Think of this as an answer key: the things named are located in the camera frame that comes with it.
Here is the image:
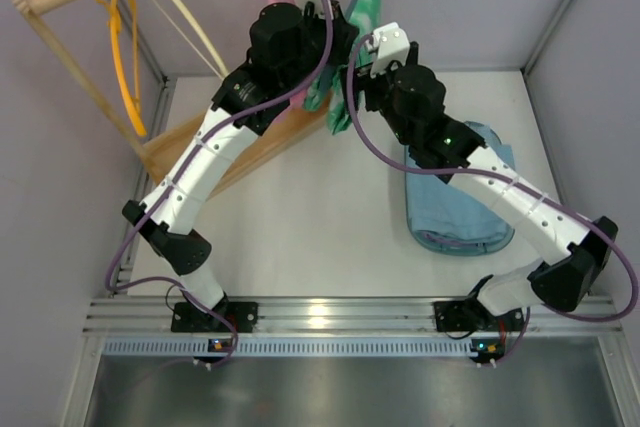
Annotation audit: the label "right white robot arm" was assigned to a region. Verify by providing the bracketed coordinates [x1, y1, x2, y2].
[343, 41, 618, 328]

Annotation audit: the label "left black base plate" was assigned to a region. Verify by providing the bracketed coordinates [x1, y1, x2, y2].
[170, 301, 258, 333]

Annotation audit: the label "green tie-dye trousers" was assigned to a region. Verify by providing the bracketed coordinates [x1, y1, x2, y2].
[301, 0, 385, 137]

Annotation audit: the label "purple cable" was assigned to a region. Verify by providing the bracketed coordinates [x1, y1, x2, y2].
[103, 0, 335, 368]
[347, 34, 640, 363]

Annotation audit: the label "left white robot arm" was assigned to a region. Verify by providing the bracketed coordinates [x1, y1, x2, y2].
[123, 0, 358, 310]

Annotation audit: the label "perforated grey cable duct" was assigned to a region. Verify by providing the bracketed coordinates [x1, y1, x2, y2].
[103, 337, 500, 357]

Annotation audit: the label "light blue folded cloth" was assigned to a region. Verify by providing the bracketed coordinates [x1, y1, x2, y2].
[404, 121, 516, 242]

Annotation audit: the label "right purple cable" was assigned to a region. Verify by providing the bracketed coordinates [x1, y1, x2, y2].
[347, 34, 640, 363]

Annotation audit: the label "wooden clothes rack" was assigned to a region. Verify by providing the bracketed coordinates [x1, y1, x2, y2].
[9, 0, 336, 203]

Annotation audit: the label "blue plastic tray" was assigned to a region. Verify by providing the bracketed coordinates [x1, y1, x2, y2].
[403, 120, 517, 258]

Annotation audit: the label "cream plastic hanger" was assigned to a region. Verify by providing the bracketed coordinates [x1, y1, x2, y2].
[150, 0, 230, 80]

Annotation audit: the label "orange plastic hanger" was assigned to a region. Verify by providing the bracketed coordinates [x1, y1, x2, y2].
[83, 0, 149, 138]

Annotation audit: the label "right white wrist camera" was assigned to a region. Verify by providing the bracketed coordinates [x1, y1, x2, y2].
[365, 22, 410, 78]

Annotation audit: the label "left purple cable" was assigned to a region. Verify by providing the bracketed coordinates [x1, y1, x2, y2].
[103, 0, 335, 368]

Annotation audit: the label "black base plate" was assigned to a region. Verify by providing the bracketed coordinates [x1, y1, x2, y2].
[433, 300, 484, 333]
[170, 301, 258, 333]

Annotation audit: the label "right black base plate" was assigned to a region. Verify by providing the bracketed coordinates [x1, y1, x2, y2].
[433, 300, 484, 333]

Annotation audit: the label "aluminium mounting rail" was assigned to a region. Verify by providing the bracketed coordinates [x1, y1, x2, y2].
[82, 295, 624, 337]

